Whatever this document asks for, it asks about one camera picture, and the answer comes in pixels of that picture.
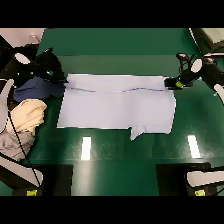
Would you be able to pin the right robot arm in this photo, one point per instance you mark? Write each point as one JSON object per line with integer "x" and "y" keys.
{"x": 208, "y": 71}

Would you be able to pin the navy blue garment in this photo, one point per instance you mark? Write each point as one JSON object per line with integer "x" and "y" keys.
{"x": 38, "y": 88}

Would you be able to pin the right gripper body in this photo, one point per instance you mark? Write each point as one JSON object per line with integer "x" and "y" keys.
{"x": 176, "y": 82}

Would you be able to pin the grey garment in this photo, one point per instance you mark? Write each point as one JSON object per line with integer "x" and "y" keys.
{"x": 13, "y": 145}

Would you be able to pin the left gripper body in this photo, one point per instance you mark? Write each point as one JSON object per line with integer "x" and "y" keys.
{"x": 50, "y": 68}

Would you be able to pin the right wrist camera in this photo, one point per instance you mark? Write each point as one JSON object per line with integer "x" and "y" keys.
{"x": 182, "y": 59}

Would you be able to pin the white T-shirt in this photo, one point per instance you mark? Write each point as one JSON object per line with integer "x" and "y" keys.
{"x": 116, "y": 103}

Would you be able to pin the cream garment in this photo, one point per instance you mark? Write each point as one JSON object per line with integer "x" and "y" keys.
{"x": 28, "y": 115}

